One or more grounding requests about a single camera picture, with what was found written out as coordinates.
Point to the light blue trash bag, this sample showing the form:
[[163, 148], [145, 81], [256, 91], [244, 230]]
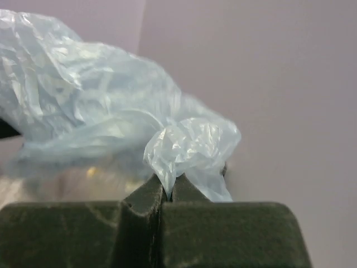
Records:
[[98, 121]]

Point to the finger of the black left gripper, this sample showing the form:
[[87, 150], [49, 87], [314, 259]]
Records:
[[7, 131]]

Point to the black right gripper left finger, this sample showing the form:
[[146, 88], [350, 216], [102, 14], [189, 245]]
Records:
[[84, 234]]

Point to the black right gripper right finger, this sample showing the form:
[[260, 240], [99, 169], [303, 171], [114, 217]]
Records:
[[196, 232]]

